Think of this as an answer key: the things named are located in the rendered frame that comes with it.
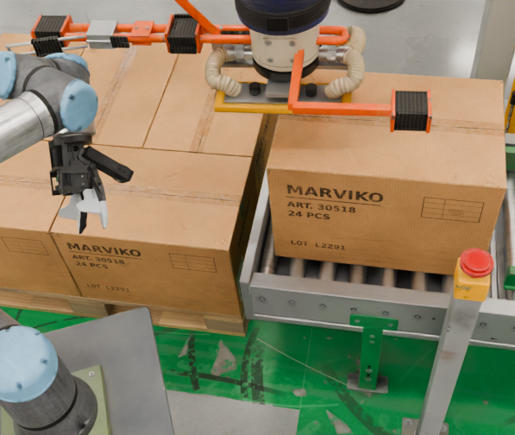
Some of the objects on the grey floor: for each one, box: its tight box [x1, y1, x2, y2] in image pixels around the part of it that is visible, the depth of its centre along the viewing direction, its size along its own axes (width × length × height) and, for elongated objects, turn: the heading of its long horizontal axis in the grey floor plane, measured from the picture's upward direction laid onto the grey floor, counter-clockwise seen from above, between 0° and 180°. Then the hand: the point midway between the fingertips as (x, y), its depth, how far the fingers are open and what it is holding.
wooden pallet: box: [0, 283, 249, 337], centre depth 293 cm, size 120×100×14 cm
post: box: [414, 257, 491, 435], centre depth 189 cm, size 7×7×100 cm
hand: (95, 231), depth 147 cm, fingers open, 14 cm apart
